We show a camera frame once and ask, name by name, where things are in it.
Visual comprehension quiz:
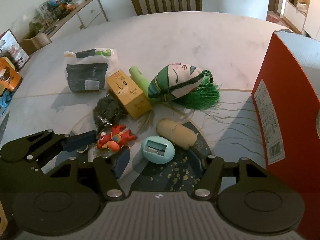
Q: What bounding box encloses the red plush keychain toy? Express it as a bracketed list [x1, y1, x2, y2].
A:
[93, 124, 138, 155]

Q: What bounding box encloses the beige oval case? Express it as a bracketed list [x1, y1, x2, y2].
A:
[156, 118, 197, 150]

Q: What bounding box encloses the teal egg pencil sharpener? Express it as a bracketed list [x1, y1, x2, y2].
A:
[140, 136, 175, 164]

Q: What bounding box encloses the dark packaged pouch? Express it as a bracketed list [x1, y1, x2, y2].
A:
[64, 48, 119, 93]

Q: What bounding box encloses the yellow cardboard box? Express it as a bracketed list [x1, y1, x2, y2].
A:
[106, 70, 152, 119]

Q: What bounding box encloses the painted face pouch green tassel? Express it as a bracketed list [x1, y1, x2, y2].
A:
[148, 63, 220, 110]

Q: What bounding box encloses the green tube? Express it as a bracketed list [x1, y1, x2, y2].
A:
[129, 66, 159, 105]

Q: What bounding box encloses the red cardboard box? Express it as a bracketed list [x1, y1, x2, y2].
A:
[252, 30, 319, 239]

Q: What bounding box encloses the wooden holder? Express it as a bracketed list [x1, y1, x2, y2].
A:
[20, 33, 52, 55]

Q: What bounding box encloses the red white paper bag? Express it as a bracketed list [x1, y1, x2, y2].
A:
[0, 29, 30, 70]

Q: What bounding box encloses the white sideboard cabinet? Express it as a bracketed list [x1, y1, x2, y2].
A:
[47, 0, 108, 42]

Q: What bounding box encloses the white wall cabinet unit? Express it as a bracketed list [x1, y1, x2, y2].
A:
[283, 0, 319, 41]

